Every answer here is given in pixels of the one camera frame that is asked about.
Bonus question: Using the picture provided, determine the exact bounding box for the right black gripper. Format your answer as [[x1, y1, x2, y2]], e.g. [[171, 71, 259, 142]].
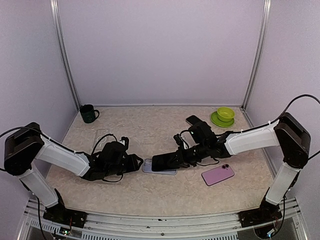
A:
[[167, 141, 210, 168]]

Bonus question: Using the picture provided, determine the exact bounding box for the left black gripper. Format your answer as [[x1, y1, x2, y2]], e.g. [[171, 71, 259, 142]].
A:
[[105, 153, 144, 177]]

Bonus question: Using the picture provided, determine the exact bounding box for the lavender phone case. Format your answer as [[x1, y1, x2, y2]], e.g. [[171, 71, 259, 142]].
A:
[[142, 158, 177, 176]]

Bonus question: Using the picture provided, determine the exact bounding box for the black phone face up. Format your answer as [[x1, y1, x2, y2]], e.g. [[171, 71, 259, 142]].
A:
[[151, 152, 179, 172]]

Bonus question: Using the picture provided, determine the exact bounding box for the pink phone face down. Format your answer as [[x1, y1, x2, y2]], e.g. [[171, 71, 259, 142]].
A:
[[201, 164, 235, 187]]

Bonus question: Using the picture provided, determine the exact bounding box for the clear case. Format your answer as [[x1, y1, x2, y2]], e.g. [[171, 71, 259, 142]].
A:
[[93, 128, 114, 152]]

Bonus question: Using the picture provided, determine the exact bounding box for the purple-edged black-screen phone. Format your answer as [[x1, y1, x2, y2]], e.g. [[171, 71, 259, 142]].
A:
[[185, 115, 202, 126]]

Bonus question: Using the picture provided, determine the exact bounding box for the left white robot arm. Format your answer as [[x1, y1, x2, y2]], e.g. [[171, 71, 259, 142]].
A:
[[1, 122, 144, 223]]

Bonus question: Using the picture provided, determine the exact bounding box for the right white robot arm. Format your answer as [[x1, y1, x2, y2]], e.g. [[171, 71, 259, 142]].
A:
[[166, 112, 311, 222]]

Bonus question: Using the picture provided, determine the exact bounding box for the green bowl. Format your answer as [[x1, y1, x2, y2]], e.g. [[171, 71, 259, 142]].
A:
[[216, 106, 235, 123]]

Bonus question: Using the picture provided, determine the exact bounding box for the dark green mug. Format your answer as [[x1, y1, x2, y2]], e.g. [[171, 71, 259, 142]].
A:
[[79, 104, 100, 124]]

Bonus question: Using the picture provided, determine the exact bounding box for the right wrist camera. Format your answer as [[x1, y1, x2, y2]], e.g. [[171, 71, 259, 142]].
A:
[[173, 134, 189, 150]]

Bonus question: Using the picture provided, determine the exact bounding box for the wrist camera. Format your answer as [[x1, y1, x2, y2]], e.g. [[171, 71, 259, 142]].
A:
[[173, 134, 189, 150], [119, 136, 130, 150]]

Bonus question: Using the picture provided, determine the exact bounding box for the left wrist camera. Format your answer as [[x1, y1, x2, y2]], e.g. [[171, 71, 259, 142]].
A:
[[119, 136, 130, 150]]

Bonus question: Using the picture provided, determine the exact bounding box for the front aluminium rail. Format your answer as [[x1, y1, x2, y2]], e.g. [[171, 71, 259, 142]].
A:
[[14, 199, 311, 240]]

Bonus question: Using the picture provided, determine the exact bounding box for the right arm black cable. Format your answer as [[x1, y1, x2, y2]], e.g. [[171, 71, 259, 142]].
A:
[[178, 94, 320, 167]]

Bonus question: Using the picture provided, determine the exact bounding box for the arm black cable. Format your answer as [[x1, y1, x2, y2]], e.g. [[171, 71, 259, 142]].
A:
[[0, 127, 125, 183], [178, 94, 320, 167]]

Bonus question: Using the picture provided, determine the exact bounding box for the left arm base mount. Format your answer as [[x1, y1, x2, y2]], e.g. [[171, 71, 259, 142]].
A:
[[43, 188, 87, 229]]

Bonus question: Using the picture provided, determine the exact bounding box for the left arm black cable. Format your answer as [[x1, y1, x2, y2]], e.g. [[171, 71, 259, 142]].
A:
[[0, 127, 125, 183]]

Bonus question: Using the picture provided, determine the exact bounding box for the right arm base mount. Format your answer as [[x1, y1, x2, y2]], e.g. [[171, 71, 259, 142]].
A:
[[238, 196, 283, 228]]

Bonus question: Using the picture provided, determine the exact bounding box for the left aluminium frame post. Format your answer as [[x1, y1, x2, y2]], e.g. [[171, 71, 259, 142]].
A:
[[50, 0, 81, 111]]

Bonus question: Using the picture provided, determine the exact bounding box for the aluminium frame post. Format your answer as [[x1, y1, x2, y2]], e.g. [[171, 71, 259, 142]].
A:
[[50, 0, 81, 111], [241, 0, 272, 111]]

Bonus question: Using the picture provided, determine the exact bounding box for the right aluminium frame post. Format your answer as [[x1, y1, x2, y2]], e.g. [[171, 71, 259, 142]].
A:
[[241, 0, 272, 111]]

